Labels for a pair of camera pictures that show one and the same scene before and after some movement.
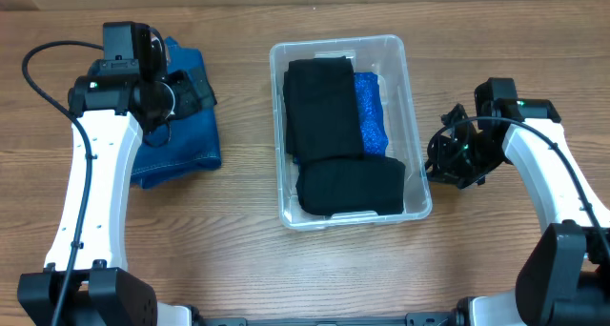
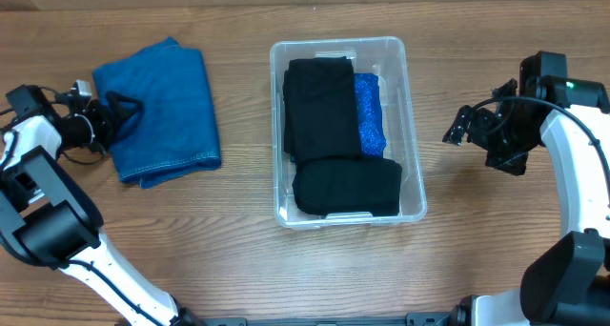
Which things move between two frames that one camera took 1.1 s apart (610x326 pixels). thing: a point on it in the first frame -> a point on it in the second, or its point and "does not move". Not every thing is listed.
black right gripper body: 457,151 -> 477,127
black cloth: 347,185 does not move
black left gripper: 192,103 -> 98,112
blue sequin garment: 372,121 does not move
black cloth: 321,110 does not move
